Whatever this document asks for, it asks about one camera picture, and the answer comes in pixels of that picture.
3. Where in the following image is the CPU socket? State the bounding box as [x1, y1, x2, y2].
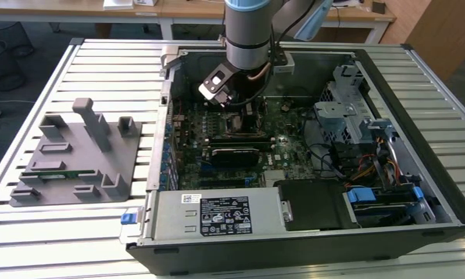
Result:
[222, 112, 268, 138]

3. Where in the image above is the black RAM slot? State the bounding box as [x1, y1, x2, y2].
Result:
[208, 136, 275, 141]
[208, 138, 275, 144]

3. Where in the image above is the dark RAM module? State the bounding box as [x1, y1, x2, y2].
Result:
[211, 141, 274, 151]

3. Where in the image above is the silver perforated drive cage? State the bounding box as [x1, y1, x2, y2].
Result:
[312, 56, 398, 146]

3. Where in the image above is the black graphics card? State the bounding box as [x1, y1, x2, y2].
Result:
[211, 147, 262, 169]

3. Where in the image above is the green motherboard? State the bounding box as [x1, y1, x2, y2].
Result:
[170, 97, 348, 191]

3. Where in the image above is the silver chipset heat sink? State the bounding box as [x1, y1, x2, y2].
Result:
[264, 170, 288, 183]

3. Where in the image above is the black expansion slot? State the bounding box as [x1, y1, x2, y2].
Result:
[199, 179, 254, 188]

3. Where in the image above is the black connector bundle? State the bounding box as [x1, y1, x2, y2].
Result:
[328, 141, 364, 176]

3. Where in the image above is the white barcode sticker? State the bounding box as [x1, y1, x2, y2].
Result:
[182, 192, 202, 205]

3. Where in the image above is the black plastic shroud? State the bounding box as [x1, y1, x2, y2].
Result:
[274, 179, 360, 232]

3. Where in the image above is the plain white box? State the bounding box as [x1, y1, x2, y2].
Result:
[103, 0, 135, 10]

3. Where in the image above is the black rating label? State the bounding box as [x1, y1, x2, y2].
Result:
[199, 196, 255, 235]

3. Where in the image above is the blue disk carrier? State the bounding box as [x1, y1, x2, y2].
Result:
[344, 187, 378, 203]

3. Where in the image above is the grey parts rack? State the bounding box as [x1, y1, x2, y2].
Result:
[10, 98, 144, 208]

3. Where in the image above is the silver power supply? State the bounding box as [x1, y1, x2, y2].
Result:
[144, 187, 292, 242]

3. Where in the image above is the wooden cabinet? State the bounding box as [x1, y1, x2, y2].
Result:
[379, 0, 465, 85]

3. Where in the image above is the green RAM stick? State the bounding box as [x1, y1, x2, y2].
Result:
[34, 169, 99, 178]

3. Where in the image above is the black hard disk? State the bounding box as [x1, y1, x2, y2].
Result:
[351, 202, 418, 228]

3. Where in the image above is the black open PC case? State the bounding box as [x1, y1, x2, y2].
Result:
[124, 43, 465, 276]

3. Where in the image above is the silver case release latch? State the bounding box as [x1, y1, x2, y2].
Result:
[118, 205, 148, 244]

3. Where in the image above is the silver disk bay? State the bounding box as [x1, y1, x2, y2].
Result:
[342, 185, 440, 231]

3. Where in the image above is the copper coloured cable hose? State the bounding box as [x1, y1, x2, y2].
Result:
[247, 62, 274, 82]

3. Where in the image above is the black camera cable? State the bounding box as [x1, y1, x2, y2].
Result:
[228, 28, 280, 106]

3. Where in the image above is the black-faced silver wrist camera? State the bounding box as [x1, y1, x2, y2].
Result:
[199, 62, 235, 103]

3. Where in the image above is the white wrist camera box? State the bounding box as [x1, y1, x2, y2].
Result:
[274, 52, 296, 76]

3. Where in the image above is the grey case handle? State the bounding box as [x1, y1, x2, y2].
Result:
[160, 45, 180, 78]

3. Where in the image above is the grey plastic cable clip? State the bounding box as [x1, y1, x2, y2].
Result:
[367, 118, 396, 137]

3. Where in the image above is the wooden desk white frame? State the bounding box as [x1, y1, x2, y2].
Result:
[0, 0, 164, 38]
[159, 0, 398, 44]

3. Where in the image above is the orange wire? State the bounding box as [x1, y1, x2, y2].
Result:
[348, 165, 378, 181]

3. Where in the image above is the silver metal bracket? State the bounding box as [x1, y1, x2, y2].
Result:
[279, 199, 295, 224]

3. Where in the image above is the yellow wire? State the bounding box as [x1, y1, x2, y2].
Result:
[387, 156, 404, 187]

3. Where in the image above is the black wire waste basket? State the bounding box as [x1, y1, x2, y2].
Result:
[0, 20, 36, 91]

